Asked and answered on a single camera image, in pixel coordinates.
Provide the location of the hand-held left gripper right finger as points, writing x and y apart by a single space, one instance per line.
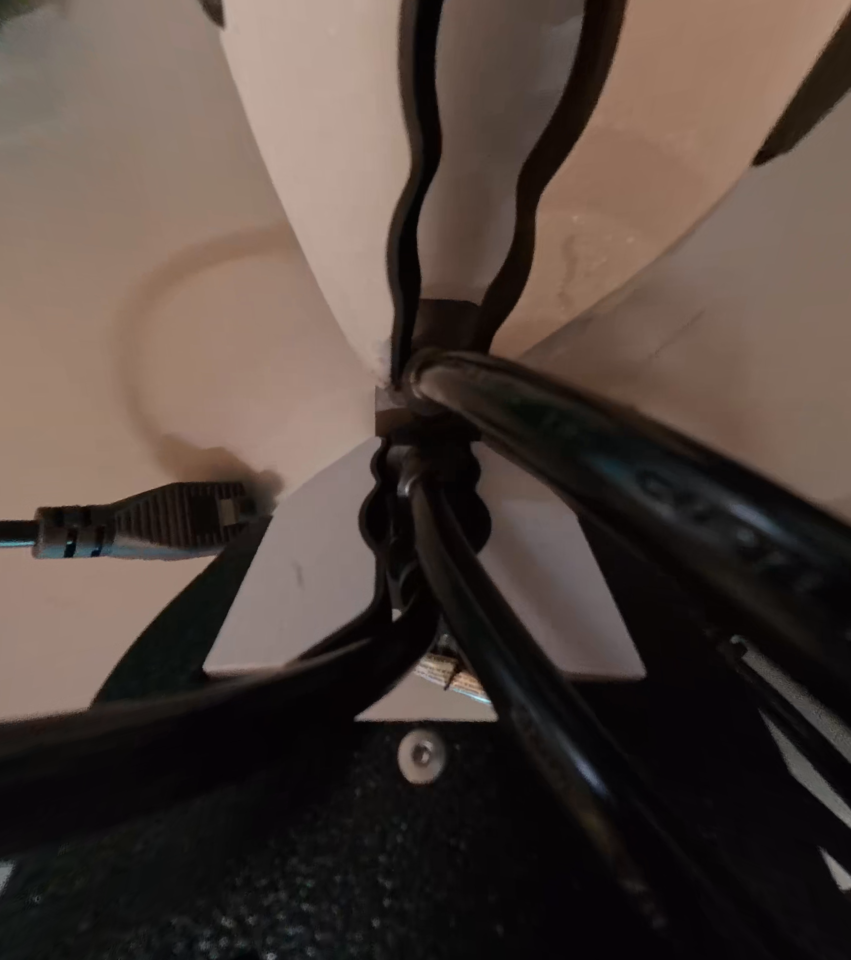
575 615

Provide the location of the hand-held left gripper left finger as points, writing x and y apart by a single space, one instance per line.
305 570

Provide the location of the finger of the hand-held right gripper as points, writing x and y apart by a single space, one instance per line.
695 90
320 112

